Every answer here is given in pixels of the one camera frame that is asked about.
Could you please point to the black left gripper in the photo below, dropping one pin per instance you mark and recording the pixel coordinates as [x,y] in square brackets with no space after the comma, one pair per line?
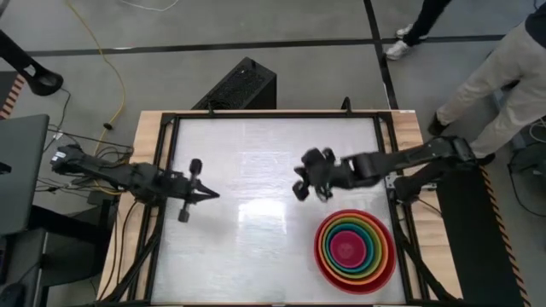
[187,189]

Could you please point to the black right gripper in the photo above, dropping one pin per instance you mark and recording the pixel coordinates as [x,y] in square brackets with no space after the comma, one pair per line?
[326,170]

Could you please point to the small pink bowl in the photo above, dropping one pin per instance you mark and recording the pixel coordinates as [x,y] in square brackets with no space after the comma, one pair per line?
[348,249]

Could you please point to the teal bowl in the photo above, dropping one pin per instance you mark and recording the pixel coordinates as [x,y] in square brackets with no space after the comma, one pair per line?
[370,249]

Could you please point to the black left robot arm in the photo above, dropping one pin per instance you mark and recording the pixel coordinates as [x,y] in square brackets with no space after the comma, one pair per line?
[128,177]

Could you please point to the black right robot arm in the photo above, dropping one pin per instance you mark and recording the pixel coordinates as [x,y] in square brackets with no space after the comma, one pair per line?
[409,160]

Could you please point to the nested rainbow bowls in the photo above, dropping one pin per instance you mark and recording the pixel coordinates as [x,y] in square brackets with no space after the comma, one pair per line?
[393,256]

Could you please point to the green bowl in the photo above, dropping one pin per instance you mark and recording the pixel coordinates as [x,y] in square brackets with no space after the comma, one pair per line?
[377,250]

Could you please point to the yellow bowl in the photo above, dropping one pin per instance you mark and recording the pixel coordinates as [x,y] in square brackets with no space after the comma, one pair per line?
[381,251]

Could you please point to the orange bowl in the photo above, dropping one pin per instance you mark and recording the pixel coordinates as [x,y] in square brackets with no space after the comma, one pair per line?
[386,253]

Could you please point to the black computer tower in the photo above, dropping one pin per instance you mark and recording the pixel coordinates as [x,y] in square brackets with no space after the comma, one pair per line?
[241,87]

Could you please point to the black mat with hazard stripes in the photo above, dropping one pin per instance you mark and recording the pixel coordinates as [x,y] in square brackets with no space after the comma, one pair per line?
[469,256]

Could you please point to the person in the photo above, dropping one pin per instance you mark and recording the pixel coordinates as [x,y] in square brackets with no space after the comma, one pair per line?
[422,25]
[503,72]

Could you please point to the black stand foot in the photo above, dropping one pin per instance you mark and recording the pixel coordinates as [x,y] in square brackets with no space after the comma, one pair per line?
[42,81]

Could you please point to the orange black striped mat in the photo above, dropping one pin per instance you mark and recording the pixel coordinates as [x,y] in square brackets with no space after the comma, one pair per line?
[13,96]

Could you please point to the black table frame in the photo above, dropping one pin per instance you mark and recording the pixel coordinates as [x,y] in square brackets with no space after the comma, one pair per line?
[277,114]

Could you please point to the black clamp bracket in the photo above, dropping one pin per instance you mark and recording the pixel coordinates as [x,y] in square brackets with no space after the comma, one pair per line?
[346,106]
[210,109]

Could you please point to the grey metal bracket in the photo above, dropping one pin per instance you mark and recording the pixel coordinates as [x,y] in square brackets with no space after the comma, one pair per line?
[390,182]

